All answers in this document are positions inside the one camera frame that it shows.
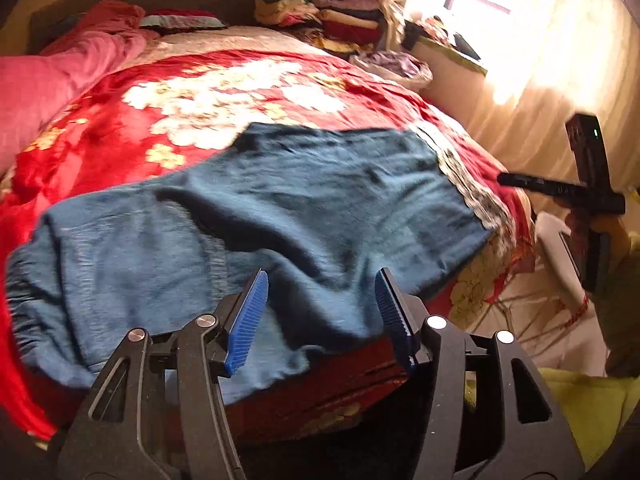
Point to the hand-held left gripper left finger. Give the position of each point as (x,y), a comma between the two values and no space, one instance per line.
(247,320)

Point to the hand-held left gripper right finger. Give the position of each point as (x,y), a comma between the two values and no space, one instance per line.
(392,310)

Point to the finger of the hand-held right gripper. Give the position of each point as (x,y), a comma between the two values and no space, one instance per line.
(522,181)

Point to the blue denim pants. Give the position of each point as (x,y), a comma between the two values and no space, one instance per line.
(300,200)

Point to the person's right forearm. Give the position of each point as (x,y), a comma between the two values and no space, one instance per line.
(620,320)

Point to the white plastic stool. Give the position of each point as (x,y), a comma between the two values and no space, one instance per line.
(550,255)

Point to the cream curtain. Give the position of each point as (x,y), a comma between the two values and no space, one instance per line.
(550,70)

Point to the black flat device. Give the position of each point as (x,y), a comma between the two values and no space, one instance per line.
(466,46)

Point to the person's green garment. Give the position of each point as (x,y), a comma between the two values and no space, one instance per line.
(585,410)

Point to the stack of folded clothes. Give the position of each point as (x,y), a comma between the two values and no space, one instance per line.
(325,15)

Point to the red floral blanket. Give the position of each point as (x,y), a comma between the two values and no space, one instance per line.
(125,80)

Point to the teal patterned pillow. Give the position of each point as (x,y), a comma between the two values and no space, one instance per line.
(175,22)

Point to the dark red pillow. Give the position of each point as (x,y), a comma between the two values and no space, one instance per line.
(182,13)

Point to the pink quilt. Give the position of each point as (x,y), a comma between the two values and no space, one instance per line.
(50,75)

